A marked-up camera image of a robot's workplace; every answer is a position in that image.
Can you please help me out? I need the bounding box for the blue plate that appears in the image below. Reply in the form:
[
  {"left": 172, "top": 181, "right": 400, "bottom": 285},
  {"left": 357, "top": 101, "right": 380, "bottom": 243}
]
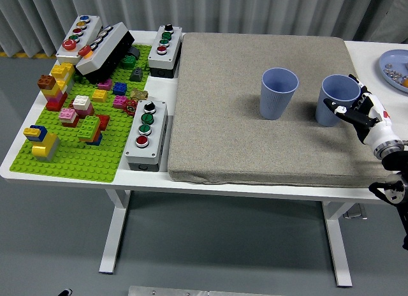
[{"left": 378, "top": 49, "right": 408, "bottom": 93}]

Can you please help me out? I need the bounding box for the brown yellow pink red brick tower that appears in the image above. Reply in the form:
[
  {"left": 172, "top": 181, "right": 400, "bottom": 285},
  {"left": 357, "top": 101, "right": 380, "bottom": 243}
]
[{"left": 36, "top": 74, "right": 69, "bottom": 112}]

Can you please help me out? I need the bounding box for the grey metal bracket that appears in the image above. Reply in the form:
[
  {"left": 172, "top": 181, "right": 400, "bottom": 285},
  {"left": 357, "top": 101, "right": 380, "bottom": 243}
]
[{"left": 342, "top": 203, "right": 368, "bottom": 219}]

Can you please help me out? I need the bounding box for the grey four-button control box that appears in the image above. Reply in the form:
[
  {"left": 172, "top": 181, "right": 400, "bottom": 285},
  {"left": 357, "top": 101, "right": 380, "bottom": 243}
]
[
  {"left": 124, "top": 100, "right": 169, "bottom": 173},
  {"left": 147, "top": 24, "right": 184, "bottom": 79}
]

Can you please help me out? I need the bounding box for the white five-button control box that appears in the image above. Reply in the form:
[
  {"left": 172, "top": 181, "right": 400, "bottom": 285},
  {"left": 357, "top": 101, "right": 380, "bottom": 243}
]
[{"left": 55, "top": 14, "right": 103, "bottom": 66}]

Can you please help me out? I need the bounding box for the yellow black floor tape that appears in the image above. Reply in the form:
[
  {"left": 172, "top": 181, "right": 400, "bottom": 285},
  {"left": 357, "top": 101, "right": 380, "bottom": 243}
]
[{"left": 0, "top": 52, "right": 58, "bottom": 59}]

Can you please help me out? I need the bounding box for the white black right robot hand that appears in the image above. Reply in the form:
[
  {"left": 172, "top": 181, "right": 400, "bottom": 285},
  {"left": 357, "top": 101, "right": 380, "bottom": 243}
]
[{"left": 323, "top": 73, "right": 401, "bottom": 147}]

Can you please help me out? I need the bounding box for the blue ribbed plastic cup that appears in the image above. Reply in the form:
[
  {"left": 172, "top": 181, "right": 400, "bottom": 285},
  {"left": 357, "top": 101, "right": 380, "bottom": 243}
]
[
  {"left": 258, "top": 67, "right": 300, "bottom": 121},
  {"left": 314, "top": 74, "right": 363, "bottom": 128}
]

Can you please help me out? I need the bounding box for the grey-brown fabric mat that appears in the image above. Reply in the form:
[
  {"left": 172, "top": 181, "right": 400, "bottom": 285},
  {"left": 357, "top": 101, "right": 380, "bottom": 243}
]
[{"left": 167, "top": 33, "right": 393, "bottom": 188}]

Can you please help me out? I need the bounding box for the grey metal plate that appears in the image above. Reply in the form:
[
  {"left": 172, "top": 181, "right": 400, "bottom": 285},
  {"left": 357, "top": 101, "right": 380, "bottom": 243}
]
[{"left": 127, "top": 285, "right": 284, "bottom": 296}]

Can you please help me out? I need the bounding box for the green orange blue brick stack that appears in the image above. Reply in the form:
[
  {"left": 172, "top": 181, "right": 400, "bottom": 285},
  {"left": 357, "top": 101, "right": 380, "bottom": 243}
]
[{"left": 76, "top": 115, "right": 103, "bottom": 147}]

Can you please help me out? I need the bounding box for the blue yellow grey brick stack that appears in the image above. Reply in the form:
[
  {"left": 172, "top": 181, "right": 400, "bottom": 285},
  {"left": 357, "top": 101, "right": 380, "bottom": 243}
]
[{"left": 22, "top": 124, "right": 61, "bottom": 163}]

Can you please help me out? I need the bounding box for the dark green brick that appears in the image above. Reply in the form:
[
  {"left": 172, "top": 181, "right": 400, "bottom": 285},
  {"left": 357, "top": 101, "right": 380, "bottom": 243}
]
[{"left": 120, "top": 54, "right": 138, "bottom": 69}]

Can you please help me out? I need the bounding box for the brass valve red handwheel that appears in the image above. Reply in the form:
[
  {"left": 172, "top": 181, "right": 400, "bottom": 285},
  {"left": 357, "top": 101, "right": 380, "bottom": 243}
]
[{"left": 123, "top": 87, "right": 149, "bottom": 116}]

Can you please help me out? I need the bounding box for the grey pleated curtain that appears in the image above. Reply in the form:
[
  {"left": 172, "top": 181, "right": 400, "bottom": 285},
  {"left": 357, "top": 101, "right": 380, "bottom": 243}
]
[{"left": 0, "top": 0, "right": 408, "bottom": 58}]

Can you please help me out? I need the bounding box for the white control box black base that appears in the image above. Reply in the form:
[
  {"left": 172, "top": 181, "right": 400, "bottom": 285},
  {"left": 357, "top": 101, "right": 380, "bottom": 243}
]
[{"left": 75, "top": 21, "right": 136, "bottom": 85}]

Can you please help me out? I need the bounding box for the yellow white brick tower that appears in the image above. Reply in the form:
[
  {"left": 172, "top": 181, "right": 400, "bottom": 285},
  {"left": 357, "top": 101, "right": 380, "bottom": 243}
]
[{"left": 50, "top": 62, "right": 76, "bottom": 94}]

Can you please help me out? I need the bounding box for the white table leg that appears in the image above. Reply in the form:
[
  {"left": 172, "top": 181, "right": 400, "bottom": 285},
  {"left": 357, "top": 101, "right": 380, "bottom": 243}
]
[
  {"left": 321, "top": 201, "right": 354, "bottom": 288},
  {"left": 98, "top": 189, "right": 131, "bottom": 274}
]

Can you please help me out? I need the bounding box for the green brick baseplate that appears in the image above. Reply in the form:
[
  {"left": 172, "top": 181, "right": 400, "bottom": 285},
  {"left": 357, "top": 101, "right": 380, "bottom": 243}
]
[{"left": 9, "top": 43, "right": 153, "bottom": 184}]

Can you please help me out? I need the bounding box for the pink white red brick stack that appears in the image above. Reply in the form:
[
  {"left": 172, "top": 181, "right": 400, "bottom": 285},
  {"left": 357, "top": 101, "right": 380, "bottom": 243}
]
[{"left": 58, "top": 107, "right": 80, "bottom": 128}]

